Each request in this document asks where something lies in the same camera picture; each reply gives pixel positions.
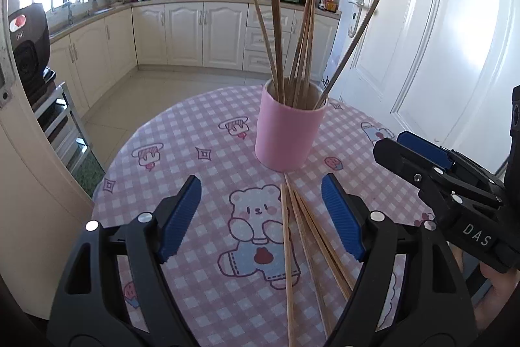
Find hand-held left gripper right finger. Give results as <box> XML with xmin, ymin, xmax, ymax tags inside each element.
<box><xmin>321</xmin><ymin>173</ymin><xmax>478</xmax><ymax>347</ymax></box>

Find pink cup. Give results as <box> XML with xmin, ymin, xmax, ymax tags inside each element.
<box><xmin>254</xmin><ymin>78</ymin><xmax>329</xmax><ymax>172</ymax></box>

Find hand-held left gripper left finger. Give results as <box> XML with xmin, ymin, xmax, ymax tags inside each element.
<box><xmin>46</xmin><ymin>175</ymin><xmax>202</xmax><ymax>347</ymax></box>

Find steel sink faucet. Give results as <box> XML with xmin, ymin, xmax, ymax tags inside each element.
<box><xmin>61</xmin><ymin>0</ymin><xmax>76</xmax><ymax>26</ymax></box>

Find white panelled door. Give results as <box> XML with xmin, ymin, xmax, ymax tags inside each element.
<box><xmin>325</xmin><ymin>0</ymin><xmax>520</xmax><ymax>185</ymax></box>

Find white printed bag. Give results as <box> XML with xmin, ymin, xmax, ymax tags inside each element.
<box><xmin>321</xmin><ymin>50</ymin><xmax>347</xmax><ymax>96</ymax></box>

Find bunch of wooden chopsticks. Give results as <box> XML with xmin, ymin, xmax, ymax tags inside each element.
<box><xmin>250</xmin><ymin>0</ymin><xmax>381</xmax><ymax>110</ymax></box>

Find person's right hand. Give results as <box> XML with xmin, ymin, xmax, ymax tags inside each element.
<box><xmin>449</xmin><ymin>242</ymin><xmax>520</xmax><ymax>335</ymax></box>

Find silver door handle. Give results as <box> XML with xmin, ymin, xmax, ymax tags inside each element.
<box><xmin>348</xmin><ymin>0</ymin><xmax>380</xmax><ymax>38</ymax></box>

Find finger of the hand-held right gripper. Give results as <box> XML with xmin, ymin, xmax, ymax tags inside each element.
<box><xmin>373</xmin><ymin>138</ymin><xmax>501</xmax><ymax>226</ymax></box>
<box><xmin>396</xmin><ymin>131</ymin><xmax>508</xmax><ymax>202</ymax></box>

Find pink checked cartoon tablecloth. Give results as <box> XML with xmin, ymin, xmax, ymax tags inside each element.
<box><xmin>91</xmin><ymin>85</ymin><xmax>437</xmax><ymax>347</ymax></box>

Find white lower kitchen cabinets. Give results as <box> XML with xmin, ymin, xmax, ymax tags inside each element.
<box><xmin>49</xmin><ymin>0</ymin><xmax>342</xmax><ymax>116</ymax></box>

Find black rice cooker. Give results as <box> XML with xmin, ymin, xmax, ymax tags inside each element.
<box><xmin>8</xmin><ymin>3</ymin><xmax>52</xmax><ymax>96</ymax></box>

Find long wooden chopstick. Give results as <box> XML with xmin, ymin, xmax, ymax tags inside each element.
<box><xmin>280</xmin><ymin>183</ymin><xmax>295</xmax><ymax>347</ymax></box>
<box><xmin>295</xmin><ymin>191</ymin><xmax>358</xmax><ymax>288</ymax></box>
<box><xmin>289</xmin><ymin>188</ymin><xmax>352</xmax><ymax>301</ymax></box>
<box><xmin>284</xmin><ymin>173</ymin><xmax>332</xmax><ymax>340</ymax></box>

